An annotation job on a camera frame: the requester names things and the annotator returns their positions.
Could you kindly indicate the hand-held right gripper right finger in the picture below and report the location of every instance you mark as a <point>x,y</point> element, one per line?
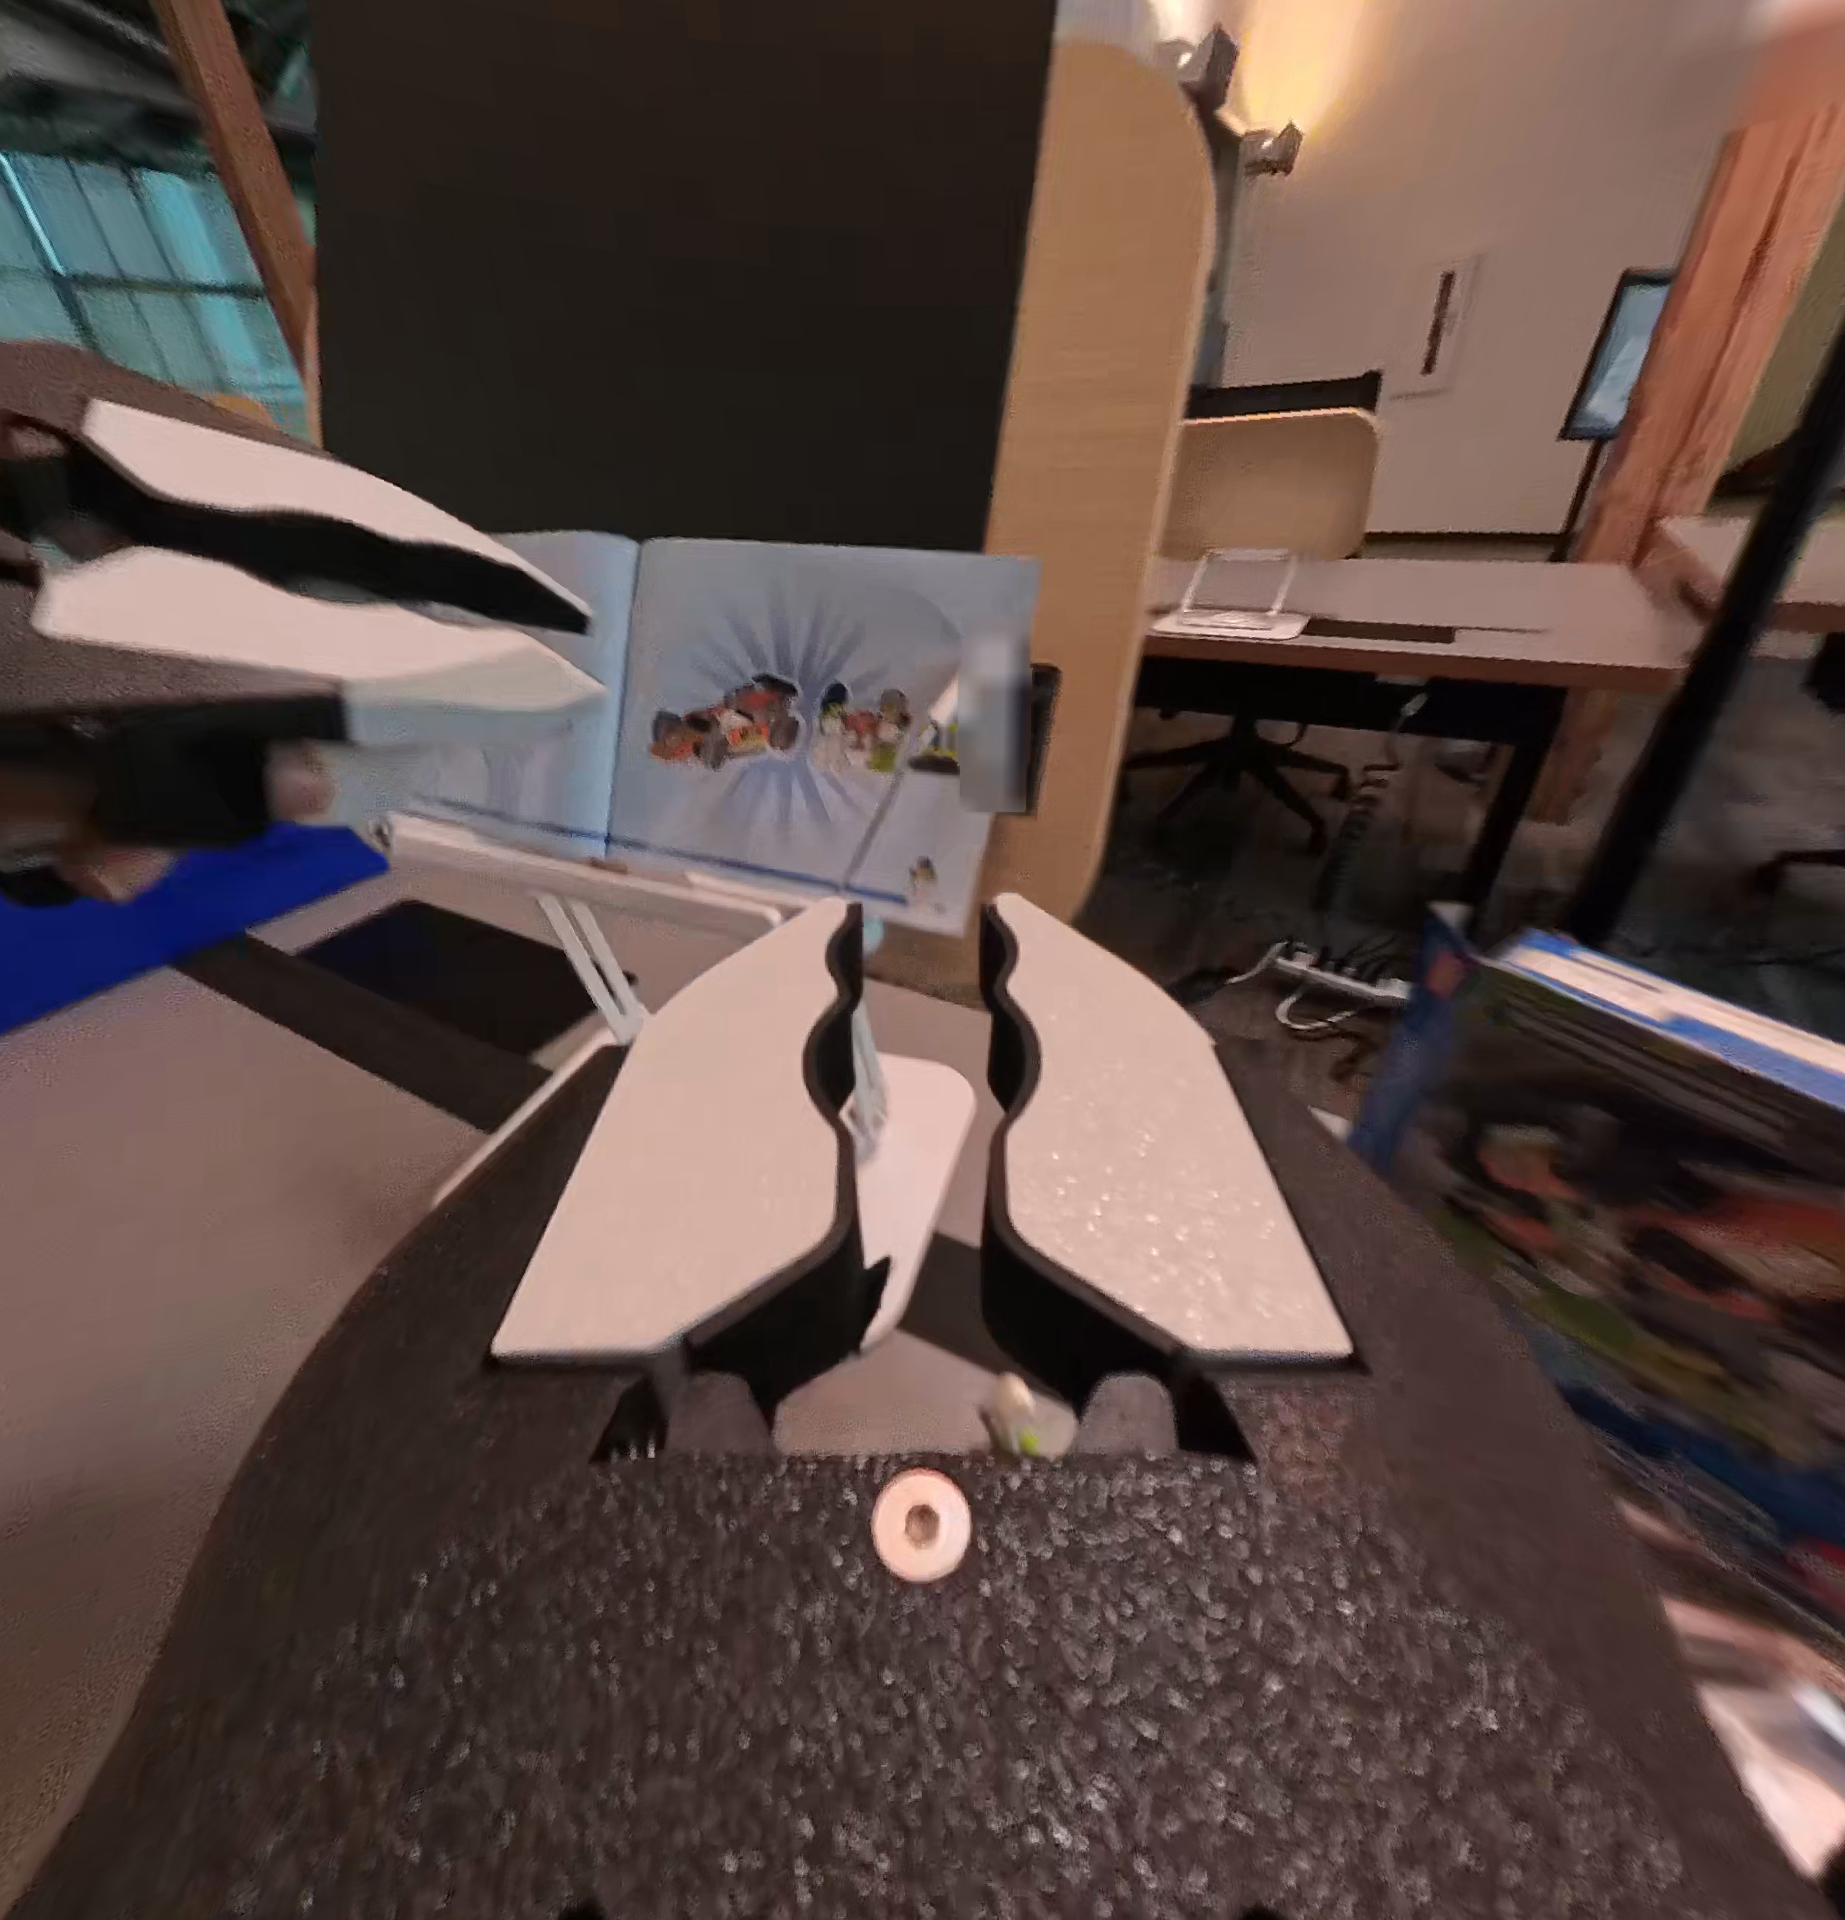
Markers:
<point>1176,1200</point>

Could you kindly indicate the small wooden desk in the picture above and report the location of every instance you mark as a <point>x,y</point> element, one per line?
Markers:
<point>1521,616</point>

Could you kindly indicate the tan chair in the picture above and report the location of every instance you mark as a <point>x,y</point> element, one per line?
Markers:
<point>1267,480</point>

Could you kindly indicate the small wall monitor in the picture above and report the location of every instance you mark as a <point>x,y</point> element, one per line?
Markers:
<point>1619,354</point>

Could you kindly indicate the black pole stand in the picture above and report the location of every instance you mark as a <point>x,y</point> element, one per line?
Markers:
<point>1732,631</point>

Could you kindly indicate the white power strip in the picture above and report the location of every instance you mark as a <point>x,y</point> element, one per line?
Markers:
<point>1338,973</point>

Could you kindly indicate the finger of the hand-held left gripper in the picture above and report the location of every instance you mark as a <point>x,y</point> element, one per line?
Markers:
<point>261,480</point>
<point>292,646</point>

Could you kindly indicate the small white desk stand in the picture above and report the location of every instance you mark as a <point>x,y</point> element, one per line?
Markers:
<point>1237,595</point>

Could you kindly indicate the blue lego set box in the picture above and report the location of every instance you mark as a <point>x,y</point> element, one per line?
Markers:
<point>1641,1200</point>

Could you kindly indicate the blue plastic bin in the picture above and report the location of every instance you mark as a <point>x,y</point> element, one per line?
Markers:
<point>111,931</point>

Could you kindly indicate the wooden support post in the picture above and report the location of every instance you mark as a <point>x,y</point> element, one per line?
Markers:
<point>1732,300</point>

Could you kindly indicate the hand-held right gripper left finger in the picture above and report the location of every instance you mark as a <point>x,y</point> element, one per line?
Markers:
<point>667,1200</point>

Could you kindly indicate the white booklet stand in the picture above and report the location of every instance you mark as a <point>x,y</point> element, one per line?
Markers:
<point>921,1156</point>

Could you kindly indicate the lego instruction booklet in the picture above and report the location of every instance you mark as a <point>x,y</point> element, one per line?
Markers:
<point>772,646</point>

